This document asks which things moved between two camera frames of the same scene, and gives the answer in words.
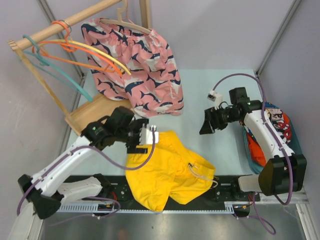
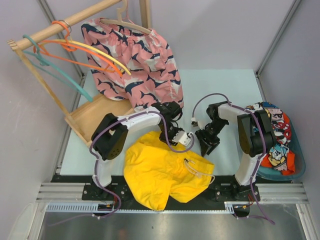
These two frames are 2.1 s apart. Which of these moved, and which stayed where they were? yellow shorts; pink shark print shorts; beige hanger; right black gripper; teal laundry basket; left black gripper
Moved: teal laundry basket; right black gripper; left black gripper
Stayed: yellow shorts; pink shark print shorts; beige hanger
